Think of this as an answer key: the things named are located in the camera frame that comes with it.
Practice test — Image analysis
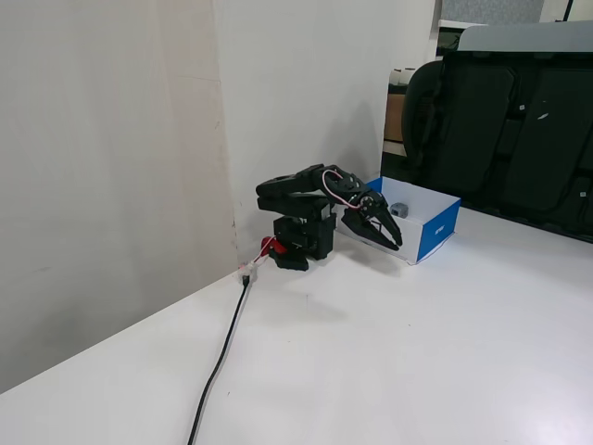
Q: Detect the white taped cable connector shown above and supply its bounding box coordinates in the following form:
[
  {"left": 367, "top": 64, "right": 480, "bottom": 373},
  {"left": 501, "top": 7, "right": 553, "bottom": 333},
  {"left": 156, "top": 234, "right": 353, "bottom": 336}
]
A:
[{"left": 236, "top": 260, "right": 259, "bottom": 286}]

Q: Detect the red white lead wire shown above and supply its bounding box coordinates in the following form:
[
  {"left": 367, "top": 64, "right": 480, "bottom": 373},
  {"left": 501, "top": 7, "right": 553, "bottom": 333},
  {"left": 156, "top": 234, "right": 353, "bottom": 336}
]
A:
[{"left": 251, "top": 239, "right": 273, "bottom": 269}]

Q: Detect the gray panel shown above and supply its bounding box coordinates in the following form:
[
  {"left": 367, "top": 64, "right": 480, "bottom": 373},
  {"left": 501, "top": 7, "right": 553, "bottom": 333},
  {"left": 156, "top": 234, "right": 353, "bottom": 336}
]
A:
[{"left": 455, "top": 22, "right": 593, "bottom": 56}]

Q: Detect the black power cable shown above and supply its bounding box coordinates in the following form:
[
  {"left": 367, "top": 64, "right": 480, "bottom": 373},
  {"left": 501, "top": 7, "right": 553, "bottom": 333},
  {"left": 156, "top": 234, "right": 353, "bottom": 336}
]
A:
[{"left": 185, "top": 274, "right": 254, "bottom": 445}]

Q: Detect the black robot arm with base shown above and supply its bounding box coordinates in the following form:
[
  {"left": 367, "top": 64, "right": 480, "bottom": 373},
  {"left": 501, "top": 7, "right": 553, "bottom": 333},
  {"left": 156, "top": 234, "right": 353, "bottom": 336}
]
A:
[{"left": 255, "top": 162, "right": 368, "bottom": 272}]

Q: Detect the brown cardboard box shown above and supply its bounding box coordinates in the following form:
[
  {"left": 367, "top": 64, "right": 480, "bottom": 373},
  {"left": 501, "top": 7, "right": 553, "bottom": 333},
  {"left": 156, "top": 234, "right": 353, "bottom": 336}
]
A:
[{"left": 384, "top": 91, "right": 410, "bottom": 146}]

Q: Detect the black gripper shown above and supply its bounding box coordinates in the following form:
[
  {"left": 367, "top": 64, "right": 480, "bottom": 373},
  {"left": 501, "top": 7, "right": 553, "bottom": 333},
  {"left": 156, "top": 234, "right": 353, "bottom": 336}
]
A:
[{"left": 342, "top": 187, "right": 405, "bottom": 253}]

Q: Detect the blue and white cardboard box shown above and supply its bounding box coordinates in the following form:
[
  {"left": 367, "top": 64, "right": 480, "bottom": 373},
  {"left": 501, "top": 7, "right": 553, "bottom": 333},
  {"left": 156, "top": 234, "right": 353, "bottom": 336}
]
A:
[{"left": 335, "top": 175, "right": 462, "bottom": 267}]

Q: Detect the red white servo wire loop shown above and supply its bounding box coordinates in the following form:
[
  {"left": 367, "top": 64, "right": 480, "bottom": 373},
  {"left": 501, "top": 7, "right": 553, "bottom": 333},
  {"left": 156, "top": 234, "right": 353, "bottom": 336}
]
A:
[{"left": 322, "top": 169, "right": 363, "bottom": 210}]

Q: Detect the black office chair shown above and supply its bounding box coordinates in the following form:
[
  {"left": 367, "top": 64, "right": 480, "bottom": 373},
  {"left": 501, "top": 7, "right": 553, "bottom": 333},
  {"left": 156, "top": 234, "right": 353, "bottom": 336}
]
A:
[{"left": 401, "top": 47, "right": 593, "bottom": 245}]

